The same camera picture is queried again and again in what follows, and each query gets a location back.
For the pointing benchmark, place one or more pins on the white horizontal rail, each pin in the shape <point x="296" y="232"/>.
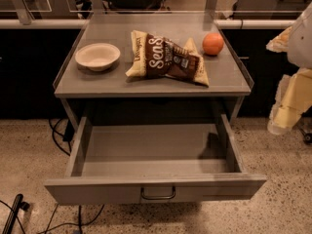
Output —
<point x="78" y="23"/>

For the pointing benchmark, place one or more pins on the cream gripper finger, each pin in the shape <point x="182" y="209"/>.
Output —
<point x="292" y="99"/>
<point x="280" y="43"/>

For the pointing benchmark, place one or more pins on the metal drawer handle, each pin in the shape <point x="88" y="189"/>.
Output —
<point x="157" y="193"/>

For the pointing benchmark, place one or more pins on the black object on floor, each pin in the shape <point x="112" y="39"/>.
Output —
<point x="19" y="204"/>

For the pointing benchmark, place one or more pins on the grey top drawer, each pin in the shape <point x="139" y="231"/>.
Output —
<point x="110" y="164"/>

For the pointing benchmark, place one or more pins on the orange fruit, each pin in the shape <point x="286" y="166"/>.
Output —
<point x="212" y="44"/>

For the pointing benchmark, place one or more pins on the brown and cream chip bag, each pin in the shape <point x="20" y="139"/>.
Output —
<point x="158" y="56"/>

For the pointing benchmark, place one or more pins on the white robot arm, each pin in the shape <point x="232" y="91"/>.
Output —
<point x="299" y="52"/>

